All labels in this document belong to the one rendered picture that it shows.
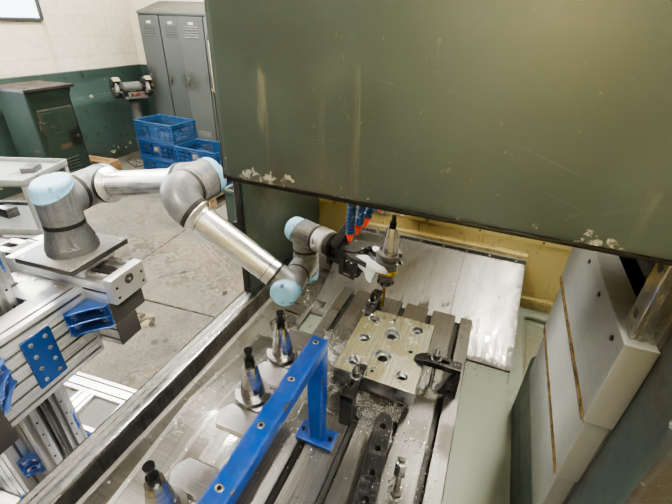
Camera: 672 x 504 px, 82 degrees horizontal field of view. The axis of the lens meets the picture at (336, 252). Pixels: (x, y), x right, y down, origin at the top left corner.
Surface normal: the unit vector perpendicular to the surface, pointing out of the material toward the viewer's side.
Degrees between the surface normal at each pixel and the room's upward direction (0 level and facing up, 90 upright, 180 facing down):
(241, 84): 90
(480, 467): 0
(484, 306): 24
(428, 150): 90
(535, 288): 90
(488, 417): 0
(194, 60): 90
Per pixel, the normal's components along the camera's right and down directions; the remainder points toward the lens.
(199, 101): 0.03, 0.51
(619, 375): -0.38, 0.46
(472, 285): -0.13, -0.60
